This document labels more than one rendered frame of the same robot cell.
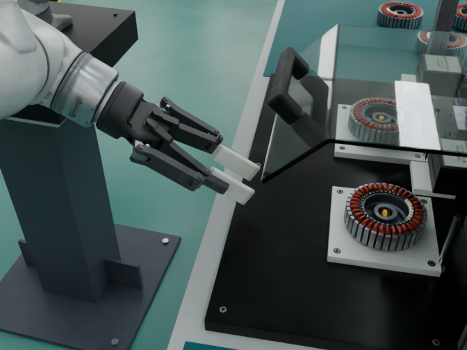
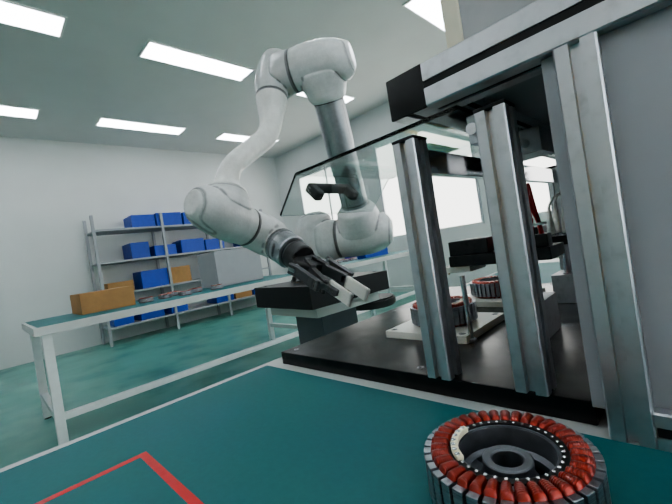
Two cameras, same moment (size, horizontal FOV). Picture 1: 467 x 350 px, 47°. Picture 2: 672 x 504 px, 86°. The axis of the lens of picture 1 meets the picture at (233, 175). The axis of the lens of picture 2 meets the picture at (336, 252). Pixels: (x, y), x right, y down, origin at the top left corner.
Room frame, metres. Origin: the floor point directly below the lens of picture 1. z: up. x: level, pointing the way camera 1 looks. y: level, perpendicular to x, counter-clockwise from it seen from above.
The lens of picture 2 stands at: (-0.06, -0.44, 0.94)
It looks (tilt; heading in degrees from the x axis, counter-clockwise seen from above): 1 degrees down; 35
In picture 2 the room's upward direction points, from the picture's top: 9 degrees counter-clockwise
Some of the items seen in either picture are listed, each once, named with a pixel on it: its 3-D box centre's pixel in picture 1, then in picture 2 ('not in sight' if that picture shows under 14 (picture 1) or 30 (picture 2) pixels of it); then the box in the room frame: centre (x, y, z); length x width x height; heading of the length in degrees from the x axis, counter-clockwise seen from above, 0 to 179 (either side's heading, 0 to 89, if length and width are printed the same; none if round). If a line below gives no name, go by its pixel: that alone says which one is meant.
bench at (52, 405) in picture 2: not in sight; (194, 335); (1.80, 2.50, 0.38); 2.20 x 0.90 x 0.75; 169
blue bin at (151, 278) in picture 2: not in sight; (151, 278); (3.16, 5.67, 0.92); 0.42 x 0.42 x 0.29; 80
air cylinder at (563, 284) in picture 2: not in sight; (572, 285); (0.77, -0.40, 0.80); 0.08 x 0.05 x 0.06; 169
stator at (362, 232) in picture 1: (384, 215); (442, 311); (0.56, -0.22, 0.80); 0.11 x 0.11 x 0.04
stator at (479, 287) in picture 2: not in sight; (496, 286); (0.80, -0.26, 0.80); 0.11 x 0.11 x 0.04
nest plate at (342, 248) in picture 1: (381, 228); (445, 325); (0.56, -0.22, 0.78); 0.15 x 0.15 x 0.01; 79
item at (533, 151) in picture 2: not in sight; (529, 141); (0.53, -0.39, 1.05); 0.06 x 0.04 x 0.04; 169
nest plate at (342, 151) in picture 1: (378, 133); (498, 297); (0.80, -0.26, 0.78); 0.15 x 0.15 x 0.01; 79
